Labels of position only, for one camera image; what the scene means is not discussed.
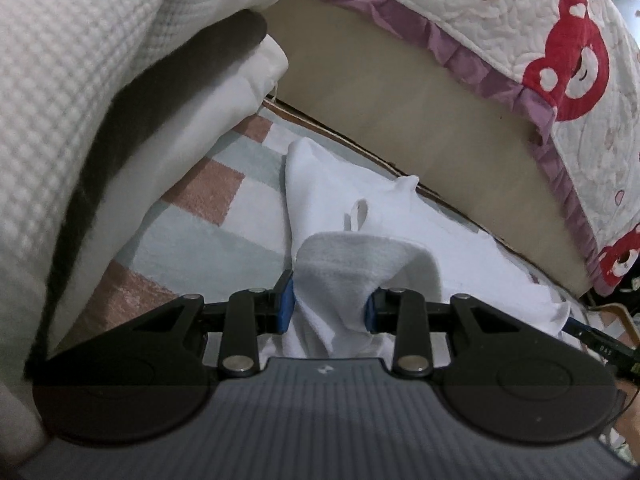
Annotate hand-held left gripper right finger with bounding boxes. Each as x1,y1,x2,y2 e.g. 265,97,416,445
364,286,527,379

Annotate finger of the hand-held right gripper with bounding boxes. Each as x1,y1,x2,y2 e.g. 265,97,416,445
564,316,640,377

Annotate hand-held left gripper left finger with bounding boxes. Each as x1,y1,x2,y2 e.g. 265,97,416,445
130,269,297,378

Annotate white t-shirt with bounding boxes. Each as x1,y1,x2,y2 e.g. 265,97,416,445
285,139,573,361

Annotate checked cartoon print rug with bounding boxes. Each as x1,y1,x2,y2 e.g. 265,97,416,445
65,100,501,361

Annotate folded smooth white garment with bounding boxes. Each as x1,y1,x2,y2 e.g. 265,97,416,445
45,35,290,356

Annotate beige bed base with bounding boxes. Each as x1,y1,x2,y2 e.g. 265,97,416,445
260,0,593,301

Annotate folded dark grey garment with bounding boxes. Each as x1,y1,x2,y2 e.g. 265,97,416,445
22,10,268,378

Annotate folded white waffle garment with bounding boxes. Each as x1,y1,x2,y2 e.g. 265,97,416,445
0,0,291,476

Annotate white patterned bed cover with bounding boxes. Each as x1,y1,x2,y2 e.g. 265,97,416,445
287,0,640,296

